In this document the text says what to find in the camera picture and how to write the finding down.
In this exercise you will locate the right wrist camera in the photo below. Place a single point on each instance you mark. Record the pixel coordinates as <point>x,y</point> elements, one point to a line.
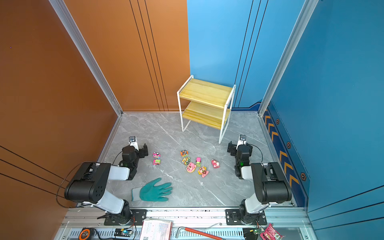
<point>241,141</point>

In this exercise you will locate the pink yellow flower toy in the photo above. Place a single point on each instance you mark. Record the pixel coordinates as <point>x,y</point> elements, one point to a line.
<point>203,172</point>

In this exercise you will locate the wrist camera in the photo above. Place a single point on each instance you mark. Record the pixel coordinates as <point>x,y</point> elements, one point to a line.
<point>133,142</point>
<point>241,141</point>

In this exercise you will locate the plastic bag with papers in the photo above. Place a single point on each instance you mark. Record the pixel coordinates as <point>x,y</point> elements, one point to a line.
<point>153,229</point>

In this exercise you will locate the pink toy car upper left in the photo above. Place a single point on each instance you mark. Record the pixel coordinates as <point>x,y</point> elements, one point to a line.
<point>156,155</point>

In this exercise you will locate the green rubber work glove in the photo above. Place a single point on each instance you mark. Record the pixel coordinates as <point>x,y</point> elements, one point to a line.
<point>151,192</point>

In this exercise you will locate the pink snack packet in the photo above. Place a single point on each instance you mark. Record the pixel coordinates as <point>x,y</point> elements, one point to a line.
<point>271,234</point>

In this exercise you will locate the pink green toy vehicle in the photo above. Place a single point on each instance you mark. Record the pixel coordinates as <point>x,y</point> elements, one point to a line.
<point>198,162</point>

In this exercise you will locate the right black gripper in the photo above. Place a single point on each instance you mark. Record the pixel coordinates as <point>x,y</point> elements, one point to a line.
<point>232,148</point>

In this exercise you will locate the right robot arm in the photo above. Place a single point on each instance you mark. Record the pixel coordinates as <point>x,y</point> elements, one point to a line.
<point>270,184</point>

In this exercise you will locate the orange tape measure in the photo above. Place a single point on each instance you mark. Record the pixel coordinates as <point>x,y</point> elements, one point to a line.
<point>85,234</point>

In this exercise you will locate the orange toy car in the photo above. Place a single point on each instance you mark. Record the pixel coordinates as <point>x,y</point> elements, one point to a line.
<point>184,153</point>

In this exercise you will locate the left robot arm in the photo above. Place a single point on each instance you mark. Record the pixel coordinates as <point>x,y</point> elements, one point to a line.
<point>89,183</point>

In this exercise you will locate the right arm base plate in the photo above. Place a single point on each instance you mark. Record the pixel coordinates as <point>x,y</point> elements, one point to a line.
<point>236,217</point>

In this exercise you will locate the red handled hex wrench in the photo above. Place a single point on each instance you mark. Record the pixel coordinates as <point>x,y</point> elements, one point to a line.
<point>197,232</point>

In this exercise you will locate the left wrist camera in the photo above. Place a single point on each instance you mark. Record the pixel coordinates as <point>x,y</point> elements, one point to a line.
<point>133,142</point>

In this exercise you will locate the pink strawberry bear toy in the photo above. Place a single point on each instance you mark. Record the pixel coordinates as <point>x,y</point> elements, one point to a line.
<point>215,163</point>

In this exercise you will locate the yellow wooden two-tier shelf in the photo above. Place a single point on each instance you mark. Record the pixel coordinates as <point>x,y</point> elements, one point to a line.
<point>205,103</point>

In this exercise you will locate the green orange toy truck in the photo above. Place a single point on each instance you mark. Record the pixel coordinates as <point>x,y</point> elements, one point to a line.
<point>186,160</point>

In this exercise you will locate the green circuit board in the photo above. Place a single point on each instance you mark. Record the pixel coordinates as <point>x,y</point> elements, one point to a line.
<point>125,232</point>

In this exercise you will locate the pink bear toy yellow base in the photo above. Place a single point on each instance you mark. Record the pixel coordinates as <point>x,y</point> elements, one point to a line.
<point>191,167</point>

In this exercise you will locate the small board right edge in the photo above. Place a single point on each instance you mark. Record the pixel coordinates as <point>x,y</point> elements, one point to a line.
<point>250,234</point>

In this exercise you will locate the pink green toy car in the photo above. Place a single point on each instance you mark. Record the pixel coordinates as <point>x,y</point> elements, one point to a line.
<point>156,161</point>

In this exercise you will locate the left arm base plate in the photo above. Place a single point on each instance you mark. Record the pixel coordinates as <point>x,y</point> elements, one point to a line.
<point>132,217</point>

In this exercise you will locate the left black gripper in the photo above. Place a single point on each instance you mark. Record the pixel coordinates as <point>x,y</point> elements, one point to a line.
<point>141,151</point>

